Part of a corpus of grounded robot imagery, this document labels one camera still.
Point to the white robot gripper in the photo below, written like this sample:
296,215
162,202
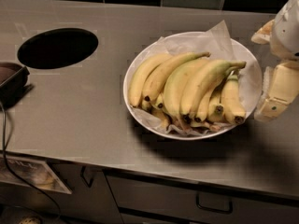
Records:
287,32

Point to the short banana dark tip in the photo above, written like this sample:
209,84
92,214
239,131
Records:
215,108

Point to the small banana under top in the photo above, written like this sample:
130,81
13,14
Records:
203,106

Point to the middle greenish yellow banana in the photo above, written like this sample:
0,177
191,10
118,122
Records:
176,83

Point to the white bowl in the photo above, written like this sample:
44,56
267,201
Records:
134,72

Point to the dark brown container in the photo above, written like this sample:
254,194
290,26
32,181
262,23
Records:
13,78

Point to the printed sign on cabinet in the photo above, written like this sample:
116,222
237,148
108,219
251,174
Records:
20,171

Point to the black drawer handle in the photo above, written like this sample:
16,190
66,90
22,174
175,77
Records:
215,203

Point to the black cabinet door handle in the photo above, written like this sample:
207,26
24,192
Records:
87,176

